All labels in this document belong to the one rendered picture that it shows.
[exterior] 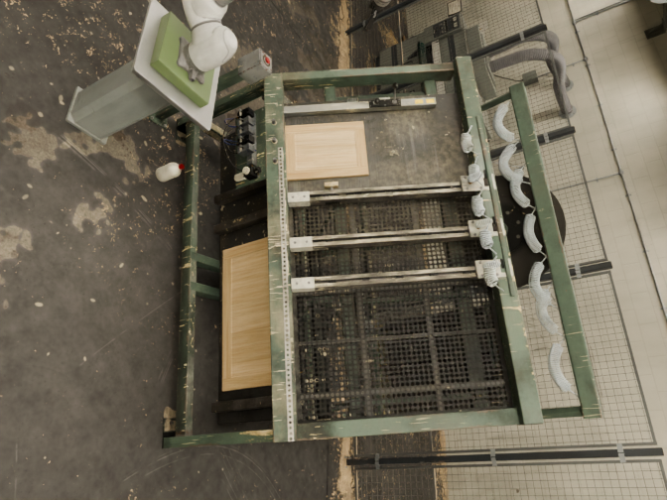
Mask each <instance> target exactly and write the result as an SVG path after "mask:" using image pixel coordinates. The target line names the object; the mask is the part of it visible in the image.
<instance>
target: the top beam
mask: <svg viewBox="0 0 667 500"><path fill-rule="evenodd" d="M454 64H455V73H454V79H455V84H456V90H457V95H458V101H459V106H460V112H461V116H462V122H463V127H464V133H467V131H468V129H469V128H470V126H471V125H472V127H471V129H470V130H469V132H468V133H469V134H470V135H471V142H472V144H473V148H472V151H474V152H476V153H477V154H475V153H473V152H469V153H467V154H468V159H469V164H470V165H471V164H474V161H475V159H476V156H478V158H477V160H476V163H475V164H476V165H479V171H480V172H481V174H483V170H485V165H484V160H483V155H482V150H481V146H480V140H479V135H478V130H477V125H476V120H475V117H476V115H479V116H480V121H481V126H482V131H483V137H484V142H485V147H486V152H487V156H488V161H489V166H490V171H491V173H492V174H493V176H494V171H493V166H492V161H491V157H490V152H489V147H488V142H487V137H486V132H485V127H484V122H483V117H482V112H481V107H480V102H479V97H478V92H477V87H476V82H475V77H474V72H473V67H472V62H471V57H470V56H467V57H456V58H455V61H454ZM494 181H495V177H494ZM495 186H496V182H495ZM494 191H495V196H496V201H497V206H498V212H499V217H500V218H502V221H503V217H502V212H501V206H500V201H499V196H498V191H497V187H496V189H495V190H494ZM480 197H482V199H483V203H482V204H483V207H484V208H485V212H484V215H485V216H487V217H489V218H490V219H492V216H494V212H493V206H492V201H491V196H490V191H489V190H483V191H482V193H481V194H480ZM503 237H504V242H505V247H506V252H507V257H508V259H509V258H510V262H511V257H510V252H509V247H508V242H507V237H506V232H505V235H503ZM491 238H492V241H493V245H492V246H491V247H490V248H491V249H492V250H493V251H494V252H496V253H497V254H496V255H495V254H494V253H493V252H492V251H491V250H490V249H485V252H486V258H487V260H493V259H494V258H495V256H497V258H496V259H503V258H502V253H501V248H500V243H499V237H498V236H491ZM511 267H512V262H511ZM512 272H513V267H512ZM497 279H498V282H497V284H496V285H497V286H498V287H499V288H501V289H502V290H503V292H502V291H501V290H499V289H498V288H497V287H495V286H494V287H492V290H493V295H494V301H495V306H496V312H497V317H498V323H499V328H500V334H501V339H502V345H503V350H504V355H505V361H506V366H507V372H508V377H509V383H510V388H511V394H512V399H513V405H514V407H516V408H517V409H518V414H519V419H520V425H518V426H525V425H539V424H543V423H544V421H543V416H542V411H541V406H540V401H539V396H538V391H537V386H536V381H535V376H534V371H533V366H532V361H531V356H530V351H529V346H528V341H527V336H526V331H525V326H524V321H523V316H522V311H521V306H520V302H519V297H518V292H517V287H516V282H515V277H514V272H513V277H512V282H513V288H514V293H515V296H514V297H510V294H509V289H508V284H507V279H506V277H499V278H497Z"/></svg>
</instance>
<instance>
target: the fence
mask: <svg viewBox="0 0 667 500"><path fill-rule="evenodd" d="M417 99H423V103H418V104H415V100H417ZM426 99H434V101H435V102H434V103H427V102H426ZM436 104H437V103H436V97H427V98H411V99H401V106H388V107H372V108H369V103H368V101H362V102H347V103H331V104H315V105H298V106H284V116H285V117H291V116H307V115H323V114H339V113H354V112H370V111H387V110H403V109H419V108H435V107H436Z"/></svg>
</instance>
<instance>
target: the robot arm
mask: <svg viewBox="0 0 667 500"><path fill-rule="evenodd" d="M232 1H233V0H182V3H183V8H184V11H185V15H186V18H187V21H188V24H189V26H190V28H191V31H192V42H191V43H189V42H188V41H187V40H186V39H185V38H184V37H179V40H180V46H179V55H178V59H177V65H178V66H179V67H181V68H183V69H184V70H185V71H186V72H187V73H188V74H189V80H190V81H195V79H196V80H197V81H198V82H199V83H200V84H204V74H205V73H206V72H207V71H209V70H212V69H214V68H217V67H219V66H220V65H222V64H224V63H226V62H227V61H229V60H230V59H231V58H232V56H233V55H234V54H235V52H236V50H237V40H236V37H235V36H234V34H233V33H232V31H231V30H230V29H228V28H227V27H225V26H222V25H221V21H220V20H221V19H222V17H223V15H224V14H225V13H226V11H227V5H228V4H229V3H230V2H232ZM390 1H391V0H372V1H371V3H370V5H369V8H371V9H372V10H371V15H370V18H369V20H368V23H366V24H365V26H364V28H363V31H366V32H368V30H371V27H372V25H373V23H374V21H375V19H376V17H377V13H378V11H379V10H381V9H383V8H384V7H385V6H387V5H388V4H389V2H390ZM372 11H373V12H374V13H373V12H372Z"/></svg>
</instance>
